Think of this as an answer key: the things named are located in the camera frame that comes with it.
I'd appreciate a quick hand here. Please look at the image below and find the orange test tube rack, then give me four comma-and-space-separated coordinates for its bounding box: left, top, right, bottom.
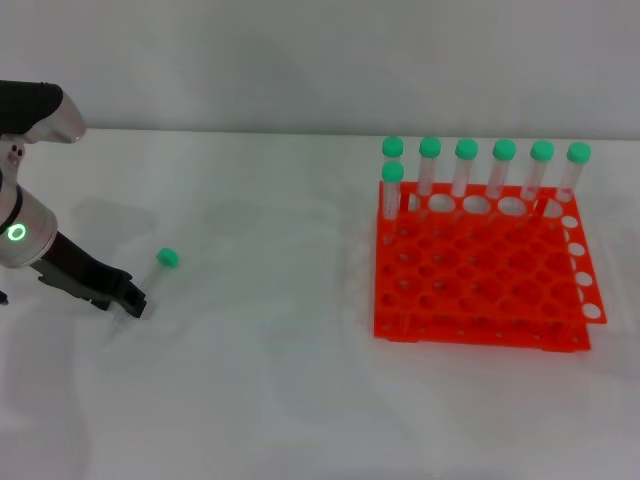
372, 179, 609, 353

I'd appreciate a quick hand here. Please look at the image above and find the clear test tube green cap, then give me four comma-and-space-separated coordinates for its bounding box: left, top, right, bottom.
417, 136, 443, 197
381, 136, 405, 164
555, 142, 592, 201
112, 246, 180, 335
380, 160, 405, 246
519, 140, 555, 200
486, 139, 517, 199
452, 138, 479, 197

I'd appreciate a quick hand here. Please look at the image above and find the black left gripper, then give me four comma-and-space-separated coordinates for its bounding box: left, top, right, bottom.
29, 232, 149, 320

